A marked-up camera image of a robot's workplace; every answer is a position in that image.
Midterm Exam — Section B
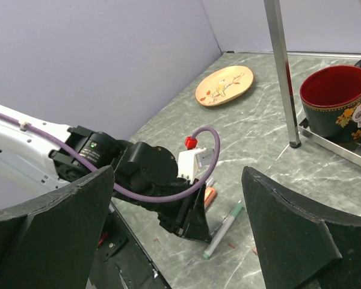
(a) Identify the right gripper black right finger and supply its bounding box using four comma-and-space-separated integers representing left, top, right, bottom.
241, 166, 361, 288

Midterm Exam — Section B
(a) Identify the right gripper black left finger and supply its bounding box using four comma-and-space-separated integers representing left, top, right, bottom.
0, 166, 114, 288

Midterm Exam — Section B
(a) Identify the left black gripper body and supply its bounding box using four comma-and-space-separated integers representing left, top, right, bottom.
117, 177, 212, 243

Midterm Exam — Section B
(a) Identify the large orange marker cap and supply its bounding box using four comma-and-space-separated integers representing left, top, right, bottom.
204, 187, 217, 209

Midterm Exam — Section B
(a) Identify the white green-tipped highlighter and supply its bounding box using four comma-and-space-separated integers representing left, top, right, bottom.
203, 200, 244, 259

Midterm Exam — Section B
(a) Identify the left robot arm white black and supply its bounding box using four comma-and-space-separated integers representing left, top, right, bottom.
0, 105, 212, 243

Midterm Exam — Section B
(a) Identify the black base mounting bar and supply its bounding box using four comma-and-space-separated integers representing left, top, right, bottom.
86, 202, 171, 289

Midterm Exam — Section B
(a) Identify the steel dish rack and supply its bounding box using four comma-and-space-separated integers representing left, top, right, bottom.
264, 0, 361, 167

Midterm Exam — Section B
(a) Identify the yellow bird-pattern plate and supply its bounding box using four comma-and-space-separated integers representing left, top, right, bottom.
194, 65, 255, 107

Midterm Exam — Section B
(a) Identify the red black mug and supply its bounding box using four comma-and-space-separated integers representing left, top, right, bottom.
300, 60, 361, 144

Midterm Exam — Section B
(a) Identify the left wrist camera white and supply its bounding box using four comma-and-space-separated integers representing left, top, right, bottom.
177, 136, 215, 181

